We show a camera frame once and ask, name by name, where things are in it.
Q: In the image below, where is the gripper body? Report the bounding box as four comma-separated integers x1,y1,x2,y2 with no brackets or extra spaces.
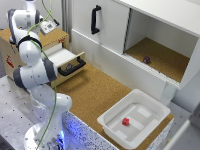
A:
39,20,57,36

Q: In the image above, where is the wooden drawer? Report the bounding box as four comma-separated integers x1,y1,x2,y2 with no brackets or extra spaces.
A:
44,44,87,89

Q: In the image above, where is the purple block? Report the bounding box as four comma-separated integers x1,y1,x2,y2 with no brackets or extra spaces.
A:
143,55,151,65

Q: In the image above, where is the green cable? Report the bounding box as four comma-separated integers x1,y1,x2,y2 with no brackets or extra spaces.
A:
26,0,58,150

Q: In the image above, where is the pink block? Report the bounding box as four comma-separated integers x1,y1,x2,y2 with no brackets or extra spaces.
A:
121,117,131,127

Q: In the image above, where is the black drawer handle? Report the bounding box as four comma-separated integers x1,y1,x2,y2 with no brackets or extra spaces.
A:
57,55,87,77

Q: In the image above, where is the wooden drawer box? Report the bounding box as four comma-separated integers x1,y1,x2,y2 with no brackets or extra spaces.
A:
0,27,71,82

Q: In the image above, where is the white sliding door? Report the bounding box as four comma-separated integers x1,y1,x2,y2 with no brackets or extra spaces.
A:
72,0,131,55

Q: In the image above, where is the white plastic box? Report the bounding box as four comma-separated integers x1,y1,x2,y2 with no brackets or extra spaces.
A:
96,88,172,150

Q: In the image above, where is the white cabinet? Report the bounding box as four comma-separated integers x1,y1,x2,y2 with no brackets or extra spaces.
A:
70,0,200,107

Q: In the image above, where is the black door handle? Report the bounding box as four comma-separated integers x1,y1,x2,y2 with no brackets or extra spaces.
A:
90,4,102,36

